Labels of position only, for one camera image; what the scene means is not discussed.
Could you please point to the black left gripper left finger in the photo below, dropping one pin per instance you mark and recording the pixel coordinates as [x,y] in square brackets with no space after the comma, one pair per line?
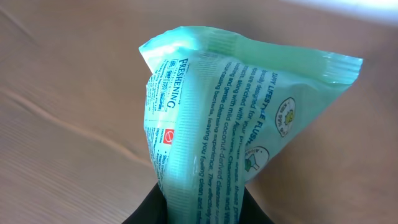
[153,209]

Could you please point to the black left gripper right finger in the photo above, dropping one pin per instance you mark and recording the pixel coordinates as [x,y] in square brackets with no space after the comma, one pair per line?
[251,212]

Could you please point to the white green sachet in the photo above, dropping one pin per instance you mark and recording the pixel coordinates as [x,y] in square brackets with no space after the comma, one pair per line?
[219,106]

